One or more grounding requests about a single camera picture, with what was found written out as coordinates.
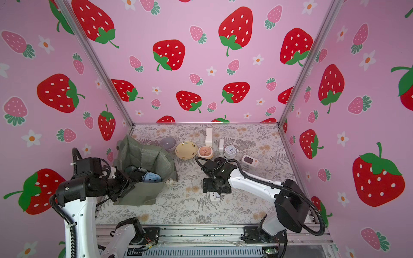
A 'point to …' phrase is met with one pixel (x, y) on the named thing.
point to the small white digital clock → (214, 196)
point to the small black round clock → (219, 160)
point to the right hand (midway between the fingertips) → (209, 192)
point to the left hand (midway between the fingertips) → (138, 180)
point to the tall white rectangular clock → (208, 137)
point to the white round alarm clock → (230, 151)
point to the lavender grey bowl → (168, 143)
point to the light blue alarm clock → (151, 177)
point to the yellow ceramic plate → (186, 150)
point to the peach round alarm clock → (205, 152)
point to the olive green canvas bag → (131, 153)
